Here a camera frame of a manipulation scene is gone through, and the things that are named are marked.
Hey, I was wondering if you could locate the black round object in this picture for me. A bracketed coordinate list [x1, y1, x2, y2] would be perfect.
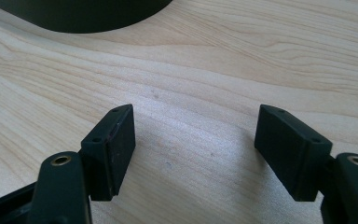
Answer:
[0, 0, 173, 34]

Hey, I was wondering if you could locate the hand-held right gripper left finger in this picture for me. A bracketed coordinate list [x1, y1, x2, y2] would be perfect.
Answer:
[79, 104, 137, 202]

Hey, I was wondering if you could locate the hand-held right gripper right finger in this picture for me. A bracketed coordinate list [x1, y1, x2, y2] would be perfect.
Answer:
[254, 104, 334, 203]

